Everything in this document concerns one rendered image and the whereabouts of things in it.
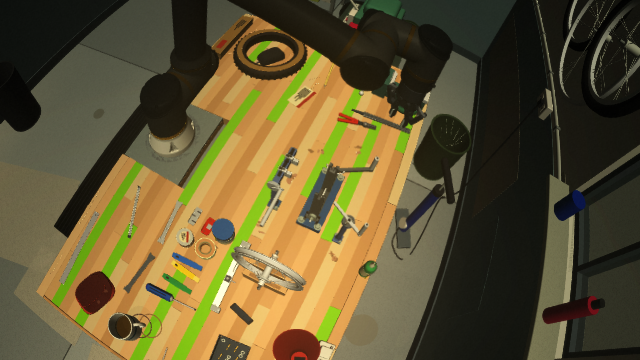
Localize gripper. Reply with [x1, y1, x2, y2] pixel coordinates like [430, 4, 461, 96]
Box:
[387, 79, 430, 129]

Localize silver child's bicycle wheel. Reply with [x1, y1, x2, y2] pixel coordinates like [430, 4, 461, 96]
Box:
[230, 241, 307, 296]

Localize blue truing stand body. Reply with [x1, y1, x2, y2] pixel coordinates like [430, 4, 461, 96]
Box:
[257, 147, 380, 245]

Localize large bicycle wheel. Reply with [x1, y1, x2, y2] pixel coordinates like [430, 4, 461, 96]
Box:
[581, 0, 640, 119]
[558, 0, 614, 101]

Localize wooden wheel rack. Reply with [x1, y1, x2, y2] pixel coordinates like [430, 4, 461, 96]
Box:
[242, 268, 295, 297]

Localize black file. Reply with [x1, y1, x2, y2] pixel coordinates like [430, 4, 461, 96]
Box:
[351, 108, 412, 134]

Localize green bench vice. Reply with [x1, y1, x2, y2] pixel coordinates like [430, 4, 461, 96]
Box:
[370, 68, 427, 119]

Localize red pliers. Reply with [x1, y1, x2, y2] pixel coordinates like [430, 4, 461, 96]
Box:
[337, 112, 377, 131]

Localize dark round bin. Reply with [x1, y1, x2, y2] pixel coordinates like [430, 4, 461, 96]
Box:
[413, 113, 472, 181]

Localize blue floor pump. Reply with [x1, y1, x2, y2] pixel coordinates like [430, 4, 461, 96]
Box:
[393, 158, 457, 261]

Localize white red printed card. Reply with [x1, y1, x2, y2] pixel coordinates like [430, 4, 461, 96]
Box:
[287, 85, 317, 109]

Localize green machine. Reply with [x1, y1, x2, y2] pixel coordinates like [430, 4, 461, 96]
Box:
[343, 0, 407, 25]

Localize black pad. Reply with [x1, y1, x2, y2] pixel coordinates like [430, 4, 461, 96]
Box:
[256, 47, 285, 67]

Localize tan black tyre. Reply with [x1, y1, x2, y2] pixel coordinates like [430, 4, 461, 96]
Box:
[232, 29, 308, 81]

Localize blue cylinder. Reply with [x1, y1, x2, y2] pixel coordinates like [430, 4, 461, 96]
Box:
[553, 189, 587, 222]

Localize tan tape roll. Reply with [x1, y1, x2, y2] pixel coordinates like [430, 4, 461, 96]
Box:
[193, 236, 218, 261]

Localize white bar gauge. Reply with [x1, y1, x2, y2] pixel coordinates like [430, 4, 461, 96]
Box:
[209, 257, 241, 315]

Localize red funnel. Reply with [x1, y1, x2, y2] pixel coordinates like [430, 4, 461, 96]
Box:
[272, 328, 321, 360]

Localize red cylinder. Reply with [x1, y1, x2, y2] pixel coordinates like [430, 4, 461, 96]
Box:
[542, 295, 606, 325]

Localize black block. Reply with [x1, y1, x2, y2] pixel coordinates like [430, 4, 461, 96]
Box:
[229, 302, 255, 326]

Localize short silver ruler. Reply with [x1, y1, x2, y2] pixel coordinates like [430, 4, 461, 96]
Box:
[157, 200, 184, 245]

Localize blue tyre lever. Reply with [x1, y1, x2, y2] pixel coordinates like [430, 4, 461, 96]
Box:
[171, 251, 204, 272]

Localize yellow tyre lever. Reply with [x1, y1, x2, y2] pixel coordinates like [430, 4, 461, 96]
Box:
[170, 259, 201, 284]

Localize green tyre lever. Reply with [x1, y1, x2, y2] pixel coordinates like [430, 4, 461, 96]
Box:
[161, 272, 193, 296]

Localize black tool tray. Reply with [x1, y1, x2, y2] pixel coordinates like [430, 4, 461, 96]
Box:
[208, 333, 253, 360]

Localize black ribbed mat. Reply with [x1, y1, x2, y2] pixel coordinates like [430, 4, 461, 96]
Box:
[53, 105, 151, 239]

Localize grey flat spanner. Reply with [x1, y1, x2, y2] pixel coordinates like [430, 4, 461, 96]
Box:
[123, 252, 157, 294]

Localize long steel ruler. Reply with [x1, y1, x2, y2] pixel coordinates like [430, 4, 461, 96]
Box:
[58, 211, 101, 285]

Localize grey mug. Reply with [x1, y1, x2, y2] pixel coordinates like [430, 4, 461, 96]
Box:
[107, 312, 147, 342]

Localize black cable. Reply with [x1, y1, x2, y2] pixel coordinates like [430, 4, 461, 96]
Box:
[452, 97, 546, 196]

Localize white wall socket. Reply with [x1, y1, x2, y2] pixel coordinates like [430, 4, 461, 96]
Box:
[537, 88, 554, 121]

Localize dark shelf frame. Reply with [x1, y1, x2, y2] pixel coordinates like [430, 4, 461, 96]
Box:
[549, 149, 640, 360]

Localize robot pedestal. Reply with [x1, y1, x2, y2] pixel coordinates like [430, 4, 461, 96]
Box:
[146, 117, 201, 164]

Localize silver chain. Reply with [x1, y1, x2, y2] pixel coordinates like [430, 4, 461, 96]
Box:
[126, 184, 143, 239]

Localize blue handled screwdriver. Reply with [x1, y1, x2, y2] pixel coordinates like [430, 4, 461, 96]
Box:
[145, 282, 198, 312]

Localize thin wire ring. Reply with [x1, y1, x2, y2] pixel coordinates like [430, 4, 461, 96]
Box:
[142, 313, 164, 339]
[132, 313, 156, 338]

